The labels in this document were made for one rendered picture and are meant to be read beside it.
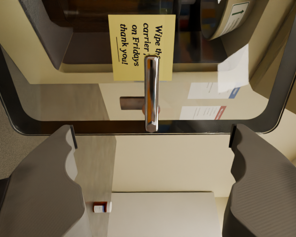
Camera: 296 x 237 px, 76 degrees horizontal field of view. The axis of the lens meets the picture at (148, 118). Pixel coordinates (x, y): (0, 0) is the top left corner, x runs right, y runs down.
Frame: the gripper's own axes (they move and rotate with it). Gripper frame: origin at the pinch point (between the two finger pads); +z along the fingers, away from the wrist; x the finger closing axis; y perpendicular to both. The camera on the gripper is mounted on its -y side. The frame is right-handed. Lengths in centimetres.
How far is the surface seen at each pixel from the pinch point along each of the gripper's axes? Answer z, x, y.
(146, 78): 8.8, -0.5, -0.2
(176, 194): 190, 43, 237
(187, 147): 123, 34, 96
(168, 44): 13.7, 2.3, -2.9
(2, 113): 19.1, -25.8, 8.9
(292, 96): 21.2, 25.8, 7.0
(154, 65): 8.7, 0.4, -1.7
